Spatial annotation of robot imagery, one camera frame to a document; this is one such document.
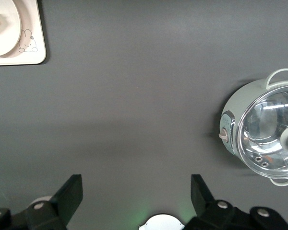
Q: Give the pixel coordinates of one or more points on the glass pot lid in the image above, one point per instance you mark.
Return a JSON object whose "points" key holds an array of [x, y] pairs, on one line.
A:
{"points": [[266, 134]]}

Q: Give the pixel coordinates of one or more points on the cream tray with rabbit print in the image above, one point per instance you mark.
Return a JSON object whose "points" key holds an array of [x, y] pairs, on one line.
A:
{"points": [[36, 57]]}

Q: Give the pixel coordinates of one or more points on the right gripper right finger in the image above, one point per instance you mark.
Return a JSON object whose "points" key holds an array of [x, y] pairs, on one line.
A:
{"points": [[206, 206]]}

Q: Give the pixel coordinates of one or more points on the pale green electric pot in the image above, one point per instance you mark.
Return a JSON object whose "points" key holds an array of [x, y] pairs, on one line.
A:
{"points": [[235, 103]]}

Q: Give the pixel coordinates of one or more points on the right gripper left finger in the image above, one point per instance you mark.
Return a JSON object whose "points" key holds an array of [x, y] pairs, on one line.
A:
{"points": [[67, 198]]}

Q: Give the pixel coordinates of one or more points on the round cream plate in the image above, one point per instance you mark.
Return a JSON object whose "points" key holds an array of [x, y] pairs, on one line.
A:
{"points": [[7, 36]]}

